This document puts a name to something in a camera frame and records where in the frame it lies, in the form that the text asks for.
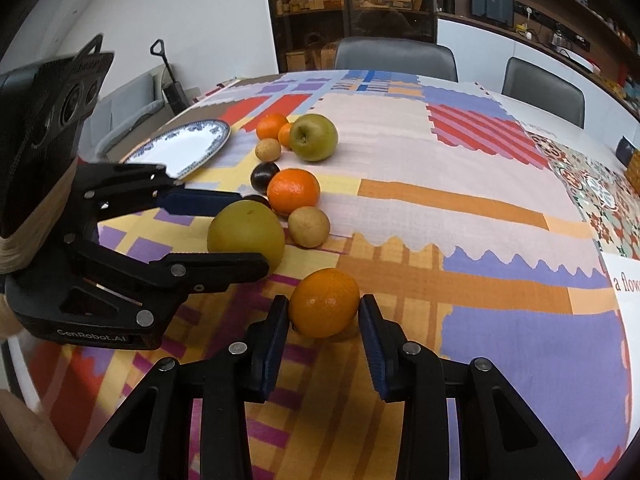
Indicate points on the orange mandarin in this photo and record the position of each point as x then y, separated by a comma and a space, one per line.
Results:
324, 303

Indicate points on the dark blue mug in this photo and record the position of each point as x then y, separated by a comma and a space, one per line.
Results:
624, 151

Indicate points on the dark purple plum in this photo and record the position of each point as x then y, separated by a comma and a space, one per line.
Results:
262, 175

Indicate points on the green-brown apple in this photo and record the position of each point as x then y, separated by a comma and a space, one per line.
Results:
313, 138

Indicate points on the colourful patchwork tablecloth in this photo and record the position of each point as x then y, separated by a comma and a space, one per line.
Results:
443, 208

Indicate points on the floral patterned mat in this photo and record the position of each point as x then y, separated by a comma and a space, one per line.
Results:
604, 198

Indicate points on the grey chair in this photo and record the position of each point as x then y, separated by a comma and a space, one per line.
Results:
396, 55
528, 83

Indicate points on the grey chair left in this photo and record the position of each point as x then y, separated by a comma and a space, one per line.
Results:
396, 55

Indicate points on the woven wicker basket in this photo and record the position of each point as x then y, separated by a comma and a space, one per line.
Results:
632, 172

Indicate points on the blue white porcelain plate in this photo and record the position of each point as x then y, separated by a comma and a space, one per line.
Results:
184, 149

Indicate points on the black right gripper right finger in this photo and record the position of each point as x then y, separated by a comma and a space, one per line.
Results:
499, 435

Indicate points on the large yellow-green pear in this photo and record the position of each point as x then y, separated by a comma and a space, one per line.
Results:
248, 226

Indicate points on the white counter cabinet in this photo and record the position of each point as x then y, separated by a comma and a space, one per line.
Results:
481, 56

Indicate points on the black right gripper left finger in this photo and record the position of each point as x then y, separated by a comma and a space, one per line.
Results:
148, 437

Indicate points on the black dustpan handle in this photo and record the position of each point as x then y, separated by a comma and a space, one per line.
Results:
175, 95

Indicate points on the white printed paper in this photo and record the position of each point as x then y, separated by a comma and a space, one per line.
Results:
624, 275

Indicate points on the grey chair right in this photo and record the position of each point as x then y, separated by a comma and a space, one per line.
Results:
528, 83

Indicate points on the small orange tangerine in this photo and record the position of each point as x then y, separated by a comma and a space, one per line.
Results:
284, 135

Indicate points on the small brown round fruit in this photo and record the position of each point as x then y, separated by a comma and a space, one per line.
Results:
309, 227

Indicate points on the small tan round fruit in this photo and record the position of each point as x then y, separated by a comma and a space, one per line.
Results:
268, 150

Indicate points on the large orange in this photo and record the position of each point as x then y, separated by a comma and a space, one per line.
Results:
291, 189

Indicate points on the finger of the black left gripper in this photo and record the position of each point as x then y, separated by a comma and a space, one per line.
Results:
201, 203
204, 272

